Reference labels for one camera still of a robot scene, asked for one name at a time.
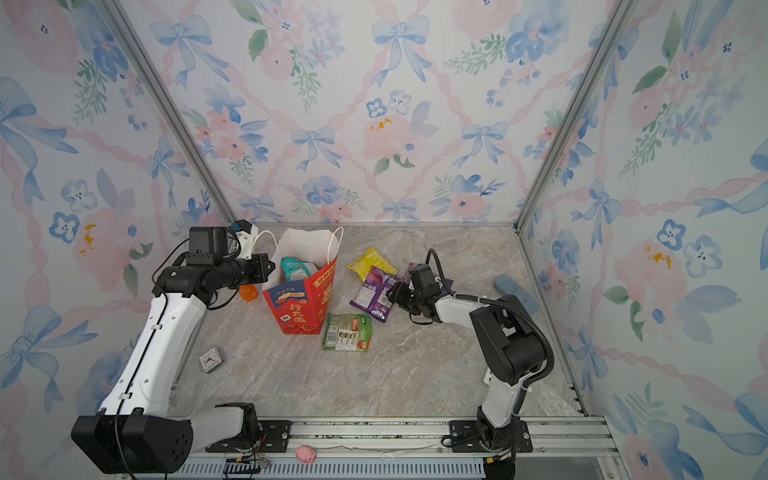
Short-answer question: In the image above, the purple Fox's berries candy bag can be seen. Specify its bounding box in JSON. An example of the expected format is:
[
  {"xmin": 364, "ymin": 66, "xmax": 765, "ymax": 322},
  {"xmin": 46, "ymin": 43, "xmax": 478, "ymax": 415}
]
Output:
[{"xmin": 402, "ymin": 262, "xmax": 454, "ymax": 290}]

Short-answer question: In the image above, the purple snack packet back side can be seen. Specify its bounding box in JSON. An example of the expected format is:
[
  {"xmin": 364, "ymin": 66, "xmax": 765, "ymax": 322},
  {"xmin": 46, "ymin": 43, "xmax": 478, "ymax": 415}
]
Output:
[{"xmin": 350, "ymin": 267, "xmax": 398, "ymax": 323}]

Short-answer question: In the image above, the teal Fox's mint blossom bag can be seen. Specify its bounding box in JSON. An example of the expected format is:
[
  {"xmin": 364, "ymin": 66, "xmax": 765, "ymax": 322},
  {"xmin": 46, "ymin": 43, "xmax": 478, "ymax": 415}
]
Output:
[{"xmin": 280, "ymin": 257, "xmax": 319, "ymax": 281}]

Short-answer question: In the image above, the yellow snack packet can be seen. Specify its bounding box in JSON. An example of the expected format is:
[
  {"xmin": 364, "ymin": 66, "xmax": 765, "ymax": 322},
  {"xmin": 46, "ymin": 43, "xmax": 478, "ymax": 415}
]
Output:
[{"xmin": 347, "ymin": 247, "xmax": 398, "ymax": 282}]

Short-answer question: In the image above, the red paper gift bag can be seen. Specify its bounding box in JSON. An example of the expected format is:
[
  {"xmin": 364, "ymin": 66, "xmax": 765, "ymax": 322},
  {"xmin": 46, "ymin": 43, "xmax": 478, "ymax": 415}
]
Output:
[{"xmin": 261, "ymin": 226, "xmax": 344, "ymax": 335}]

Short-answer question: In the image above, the small green snack packet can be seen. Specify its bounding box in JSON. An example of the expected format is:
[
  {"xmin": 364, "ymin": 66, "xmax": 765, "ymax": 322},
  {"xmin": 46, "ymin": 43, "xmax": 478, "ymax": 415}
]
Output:
[{"xmin": 322, "ymin": 313, "xmax": 373, "ymax": 352}]

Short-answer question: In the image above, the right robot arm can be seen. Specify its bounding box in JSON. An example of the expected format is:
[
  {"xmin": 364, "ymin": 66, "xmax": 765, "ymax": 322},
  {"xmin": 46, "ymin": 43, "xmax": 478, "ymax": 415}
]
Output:
[{"xmin": 387, "ymin": 264, "xmax": 555, "ymax": 453}]

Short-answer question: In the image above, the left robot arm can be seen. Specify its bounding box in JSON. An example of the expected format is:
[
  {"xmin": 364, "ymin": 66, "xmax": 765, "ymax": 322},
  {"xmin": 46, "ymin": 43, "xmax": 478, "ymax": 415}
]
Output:
[{"xmin": 71, "ymin": 253, "xmax": 275, "ymax": 477}]

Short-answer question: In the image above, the orange plastic bottle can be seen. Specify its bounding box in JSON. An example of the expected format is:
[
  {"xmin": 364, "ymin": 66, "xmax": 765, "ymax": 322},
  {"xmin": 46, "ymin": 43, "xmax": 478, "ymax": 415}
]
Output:
[{"xmin": 239, "ymin": 285, "xmax": 259, "ymax": 302}]

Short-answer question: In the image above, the blue glasses case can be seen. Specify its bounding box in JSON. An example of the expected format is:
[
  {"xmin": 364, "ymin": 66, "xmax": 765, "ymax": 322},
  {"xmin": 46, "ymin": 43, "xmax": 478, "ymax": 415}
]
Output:
[{"xmin": 493, "ymin": 275, "xmax": 540, "ymax": 315}]

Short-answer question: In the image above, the small square clock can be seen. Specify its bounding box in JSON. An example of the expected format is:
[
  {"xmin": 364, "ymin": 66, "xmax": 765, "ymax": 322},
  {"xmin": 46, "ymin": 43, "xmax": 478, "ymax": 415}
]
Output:
[{"xmin": 199, "ymin": 347, "xmax": 223, "ymax": 374}]

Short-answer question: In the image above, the pink small toy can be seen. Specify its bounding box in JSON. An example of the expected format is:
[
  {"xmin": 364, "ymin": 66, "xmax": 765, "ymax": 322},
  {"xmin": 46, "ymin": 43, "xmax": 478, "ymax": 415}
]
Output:
[{"xmin": 295, "ymin": 445, "xmax": 317, "ymax": 465}]

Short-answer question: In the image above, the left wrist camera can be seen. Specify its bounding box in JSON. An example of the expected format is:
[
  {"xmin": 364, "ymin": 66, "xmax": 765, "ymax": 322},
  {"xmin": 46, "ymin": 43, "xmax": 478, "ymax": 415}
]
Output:
[{"xmin": 186, "ymin": 220, "xmax": 258, "ymax": 267}]

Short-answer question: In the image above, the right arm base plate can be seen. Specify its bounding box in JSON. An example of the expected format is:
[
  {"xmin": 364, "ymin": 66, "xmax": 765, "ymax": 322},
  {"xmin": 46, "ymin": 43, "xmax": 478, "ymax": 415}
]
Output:
[{"xmin": 441, "ymin": 417, "xmax": 533, "ymax": 455}]

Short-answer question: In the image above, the black corrugated cable hose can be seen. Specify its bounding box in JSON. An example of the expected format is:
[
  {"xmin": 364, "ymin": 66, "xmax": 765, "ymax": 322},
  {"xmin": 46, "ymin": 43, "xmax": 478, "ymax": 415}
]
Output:
[{"xmin": 424, "ymin": 248, "xmax": 556, "ymax": 385}]

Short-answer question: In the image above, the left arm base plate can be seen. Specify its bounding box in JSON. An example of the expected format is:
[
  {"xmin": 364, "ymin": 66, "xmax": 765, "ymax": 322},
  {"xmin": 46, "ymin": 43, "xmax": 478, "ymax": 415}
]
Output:
[{"xmin": 204, "ymin": 420, "xmax": 293, "ymax": 454}]

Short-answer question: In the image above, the aluminium front rail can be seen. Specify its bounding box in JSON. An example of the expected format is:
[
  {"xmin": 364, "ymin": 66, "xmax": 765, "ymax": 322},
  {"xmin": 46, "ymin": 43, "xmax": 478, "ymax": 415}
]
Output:
[{"xmin": 171, "ymin": 416, "xmax": 629, "ymax": 479}]

